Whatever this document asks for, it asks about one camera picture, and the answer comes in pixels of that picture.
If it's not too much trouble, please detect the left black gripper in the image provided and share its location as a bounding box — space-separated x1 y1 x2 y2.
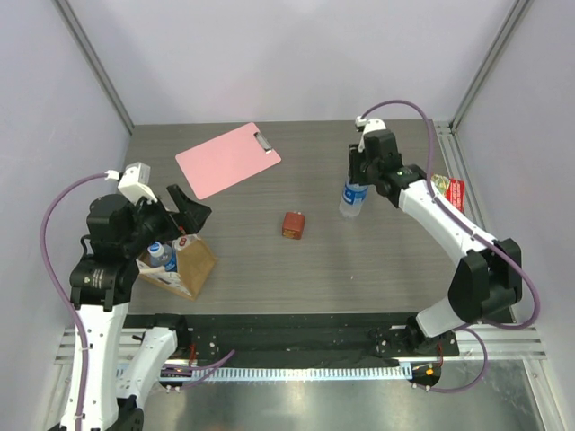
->
123 183 210 255

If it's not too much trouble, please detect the water bottle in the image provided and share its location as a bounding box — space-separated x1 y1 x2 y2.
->
147 242 177 272
339 179 368 218

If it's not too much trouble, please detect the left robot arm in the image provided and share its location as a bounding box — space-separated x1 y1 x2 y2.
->
56 185 211 430

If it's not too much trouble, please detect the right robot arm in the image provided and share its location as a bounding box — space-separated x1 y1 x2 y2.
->
349 129 522 355

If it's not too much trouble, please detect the pink clipboard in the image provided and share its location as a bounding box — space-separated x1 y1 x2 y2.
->
175 122 281 200

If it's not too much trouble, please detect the red cube power adapter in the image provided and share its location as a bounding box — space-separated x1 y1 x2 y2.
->
281 212 305 240

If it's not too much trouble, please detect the red book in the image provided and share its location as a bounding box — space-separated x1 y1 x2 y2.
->
431 174 464 213

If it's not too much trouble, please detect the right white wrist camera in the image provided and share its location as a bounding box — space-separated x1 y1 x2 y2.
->
355 116 386 134

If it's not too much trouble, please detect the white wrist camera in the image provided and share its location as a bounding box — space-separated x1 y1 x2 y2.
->
355 116 386 134
105 162 157 205

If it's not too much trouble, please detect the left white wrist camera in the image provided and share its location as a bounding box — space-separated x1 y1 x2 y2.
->
105 162 157 205

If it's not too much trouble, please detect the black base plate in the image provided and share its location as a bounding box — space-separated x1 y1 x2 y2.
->
125 312 459 372

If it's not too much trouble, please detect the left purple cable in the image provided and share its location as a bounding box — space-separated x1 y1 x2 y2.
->
39 172 237 423

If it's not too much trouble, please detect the purple cable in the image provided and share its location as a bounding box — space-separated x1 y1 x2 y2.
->
39 172 237 423
366 99 543 394

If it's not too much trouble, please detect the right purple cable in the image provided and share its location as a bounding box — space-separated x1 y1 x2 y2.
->
366 99 543 394

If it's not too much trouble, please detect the slotted cable duct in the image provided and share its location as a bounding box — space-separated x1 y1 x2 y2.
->
116 365 412 383

